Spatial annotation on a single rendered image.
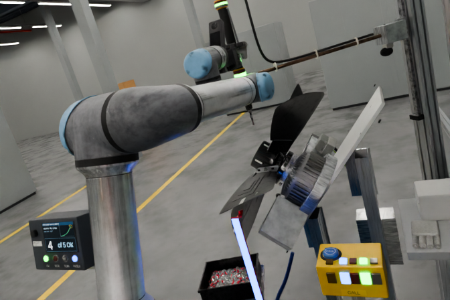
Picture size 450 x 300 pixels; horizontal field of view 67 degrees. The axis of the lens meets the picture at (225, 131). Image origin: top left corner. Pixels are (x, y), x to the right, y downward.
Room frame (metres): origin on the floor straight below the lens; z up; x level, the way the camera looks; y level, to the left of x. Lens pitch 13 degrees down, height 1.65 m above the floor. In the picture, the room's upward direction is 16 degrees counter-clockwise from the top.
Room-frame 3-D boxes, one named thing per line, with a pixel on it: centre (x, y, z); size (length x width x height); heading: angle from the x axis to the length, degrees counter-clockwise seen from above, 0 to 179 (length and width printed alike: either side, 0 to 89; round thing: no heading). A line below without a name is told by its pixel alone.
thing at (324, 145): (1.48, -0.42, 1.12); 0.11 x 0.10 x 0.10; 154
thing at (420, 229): (1.02, -0.56, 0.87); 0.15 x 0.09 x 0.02; 149
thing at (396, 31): (1.32, -0.73, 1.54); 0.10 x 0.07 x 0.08; 99
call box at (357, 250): (0.77, -0.22, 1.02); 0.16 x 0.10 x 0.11; 64
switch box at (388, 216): (1.28, -0.51, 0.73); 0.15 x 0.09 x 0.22; 64
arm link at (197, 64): (0.98, 0.01, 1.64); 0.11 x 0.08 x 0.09; 154
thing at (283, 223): (1.16, -0.11, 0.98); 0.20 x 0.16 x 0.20; 64
